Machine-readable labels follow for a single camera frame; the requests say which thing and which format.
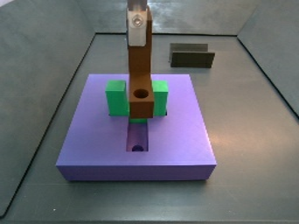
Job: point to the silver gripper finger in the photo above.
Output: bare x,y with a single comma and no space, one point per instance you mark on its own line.
137,22

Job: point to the brown T-shaped block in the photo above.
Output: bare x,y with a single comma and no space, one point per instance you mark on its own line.
141,59

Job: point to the purple base board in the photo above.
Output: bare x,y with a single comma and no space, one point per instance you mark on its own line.
109,149

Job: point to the green rectangular block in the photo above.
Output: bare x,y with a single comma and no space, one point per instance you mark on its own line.
141,103

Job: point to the dark grey bracket block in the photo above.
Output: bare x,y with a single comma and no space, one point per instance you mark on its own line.
190,55

